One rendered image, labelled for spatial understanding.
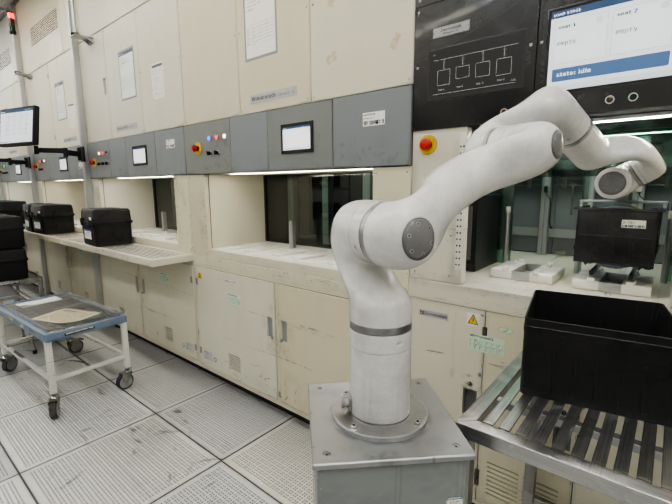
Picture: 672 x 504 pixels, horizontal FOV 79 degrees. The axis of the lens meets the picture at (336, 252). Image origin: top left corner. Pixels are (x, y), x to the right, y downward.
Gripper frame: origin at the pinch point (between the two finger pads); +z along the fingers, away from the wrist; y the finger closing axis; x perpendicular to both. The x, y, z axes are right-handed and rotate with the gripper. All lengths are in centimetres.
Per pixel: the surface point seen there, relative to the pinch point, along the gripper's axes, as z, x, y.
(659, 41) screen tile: -30.3, 34.0, 6.3
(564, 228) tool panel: 60, -21, -27
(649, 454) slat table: -81, -45, 14
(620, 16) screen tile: -30, 42, -2
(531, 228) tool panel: 58, -22, -41
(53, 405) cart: -106, -115, -226
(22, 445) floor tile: -123, -123, -213
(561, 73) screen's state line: -30.3, 30.1, -14.8
